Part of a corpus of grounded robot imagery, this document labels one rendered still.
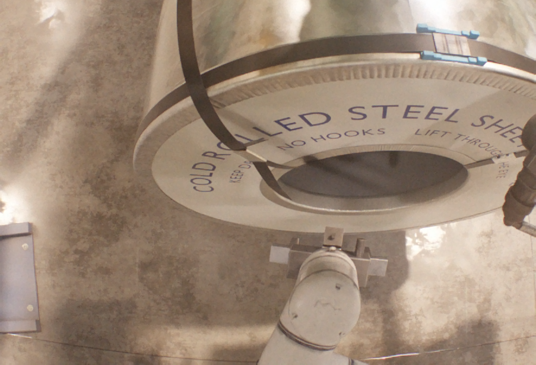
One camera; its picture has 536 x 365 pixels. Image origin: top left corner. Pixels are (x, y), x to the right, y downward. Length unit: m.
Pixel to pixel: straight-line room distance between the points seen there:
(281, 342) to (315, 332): 0.06
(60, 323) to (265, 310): 0.90
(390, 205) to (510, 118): 0.66
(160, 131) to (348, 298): 0.49
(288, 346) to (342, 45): 0.42
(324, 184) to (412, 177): 0.27
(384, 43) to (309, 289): 0.35
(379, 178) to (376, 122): 0.65
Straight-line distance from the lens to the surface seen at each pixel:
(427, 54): 0.66
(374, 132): 0.88
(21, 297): 2.15
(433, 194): 1.39
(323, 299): 0.55
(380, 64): 0.67
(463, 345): 2.10
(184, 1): 0.80
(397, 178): 1.46
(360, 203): 1.45
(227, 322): 1.89
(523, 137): 0.74
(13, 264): 2.18
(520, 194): 0.79
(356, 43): 0.68
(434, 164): 1.41
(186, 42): 0.77
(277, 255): 0.80
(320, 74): 0.68
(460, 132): 0.92
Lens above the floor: 1.89
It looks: 70 degrees down
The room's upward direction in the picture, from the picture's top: 11 degrees clockwise
